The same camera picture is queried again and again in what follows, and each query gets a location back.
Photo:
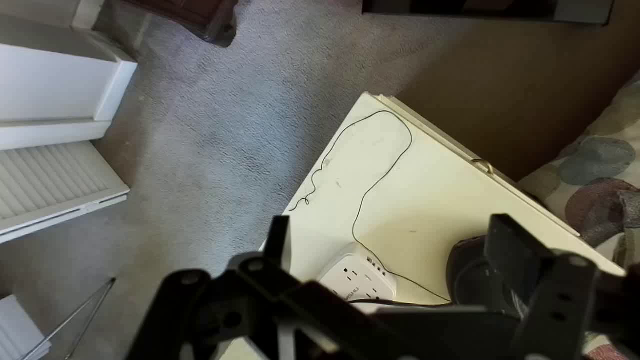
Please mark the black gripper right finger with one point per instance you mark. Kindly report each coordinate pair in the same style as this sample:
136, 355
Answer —
552, 301

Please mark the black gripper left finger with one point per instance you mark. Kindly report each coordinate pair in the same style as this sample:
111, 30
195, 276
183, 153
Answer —
201, 312

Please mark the black alarm clock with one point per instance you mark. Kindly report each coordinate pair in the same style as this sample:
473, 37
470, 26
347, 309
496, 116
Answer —
466, 272

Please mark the metal tripod legs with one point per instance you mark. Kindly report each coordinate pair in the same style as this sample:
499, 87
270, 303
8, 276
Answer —
81, 317

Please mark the patterned pillow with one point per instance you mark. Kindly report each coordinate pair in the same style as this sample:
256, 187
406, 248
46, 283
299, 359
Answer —
601, 173

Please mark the white crumpled tissue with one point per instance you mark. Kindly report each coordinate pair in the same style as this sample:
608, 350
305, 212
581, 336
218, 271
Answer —
353, 272

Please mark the white nightstand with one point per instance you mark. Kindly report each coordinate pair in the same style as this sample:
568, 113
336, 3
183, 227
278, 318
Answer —
427, 200

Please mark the white louvered closet door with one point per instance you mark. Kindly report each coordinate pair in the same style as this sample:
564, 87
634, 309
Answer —
46, 187

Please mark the dark wooden dresser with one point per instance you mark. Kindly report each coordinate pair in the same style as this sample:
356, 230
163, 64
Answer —
201, 17

